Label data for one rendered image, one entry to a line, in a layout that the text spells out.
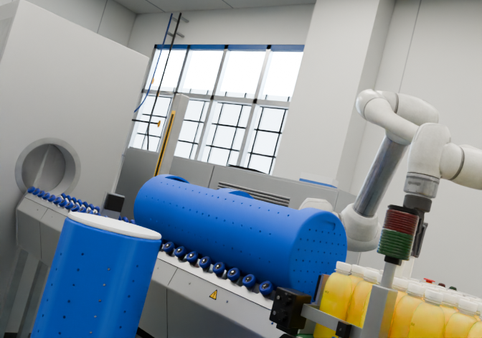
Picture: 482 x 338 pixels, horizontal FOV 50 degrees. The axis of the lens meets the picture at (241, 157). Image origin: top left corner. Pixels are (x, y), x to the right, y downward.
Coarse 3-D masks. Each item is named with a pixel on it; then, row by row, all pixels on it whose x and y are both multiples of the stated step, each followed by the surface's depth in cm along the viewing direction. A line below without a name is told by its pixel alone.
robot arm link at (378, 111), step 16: (368, 112) 186; (384, 112) 178; (384, 128) 178; (400, 128) 171; (416, 128) 168; (464, 144) 153; (464, 160) 142; (480, 160) 143; (464, 176) 143; (480, 176) 143
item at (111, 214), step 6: (108, 192) 248; (108, 198) 247; (114, 198) 249; (120, 198) 251; (102, 204) 248; (108, 204) 247; (114, 204) 249; (120, 204) 251; (102, 210) 247; (108, 210) 249; (114, 210) 249; (120, 210) 252; (102, 216) 247; (108, 216) 249; (114, 216) 251
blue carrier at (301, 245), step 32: (160, 192) 203; (192, 192) 191; (224, 192) 184; (160, 224) 197; (192, 224) 182; (224, 224) 170; (256, 224) 161; (288, 224) 153; (320, 224) 156; (224, 256) 170; (256, 256) 157; (288, 256) 148; (320, 256) 157
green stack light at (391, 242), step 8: (384, 232) 100; (392, 232) 99; (384, 240) 100; (392, 240) 99; (400, 240) 98; (408, 240) 99; (384, 248) 99; (392, 248) 98; (400, 248) 98; (408, 248) 99; (392, 256) 98; (400, 256) 98; (408, 256) 99
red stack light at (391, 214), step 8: (392, 216) 100; (400, 216) 99; (408, 216) 99; (416, 216) 99; (384, 224) 101; (392, 224) 99; (400, 224) 99; (408, 224) 99; (416, 224) 100; (400, 232) 99; (408, 232) 99
